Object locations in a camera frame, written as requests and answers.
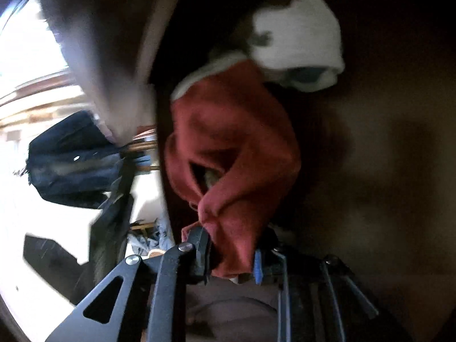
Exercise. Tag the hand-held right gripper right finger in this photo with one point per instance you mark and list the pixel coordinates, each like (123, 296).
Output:
(258, 267)

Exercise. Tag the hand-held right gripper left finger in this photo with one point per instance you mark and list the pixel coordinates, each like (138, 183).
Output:
(199, 256)

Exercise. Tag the dark red underwear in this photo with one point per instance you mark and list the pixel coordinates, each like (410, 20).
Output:
(231, 149)

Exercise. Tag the large wooden drawer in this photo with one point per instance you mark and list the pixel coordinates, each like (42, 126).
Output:
(374, 149)

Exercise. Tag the grey-blue clothes pile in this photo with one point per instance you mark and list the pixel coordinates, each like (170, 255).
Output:
(156, 238)

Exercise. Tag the dark navy jacket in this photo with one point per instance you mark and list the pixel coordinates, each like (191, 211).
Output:
(71, 156)

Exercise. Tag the wooden coat rack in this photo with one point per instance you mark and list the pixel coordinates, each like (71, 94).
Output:
(142, 146)

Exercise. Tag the plain white garment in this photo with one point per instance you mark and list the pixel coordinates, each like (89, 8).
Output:
(295, 32)

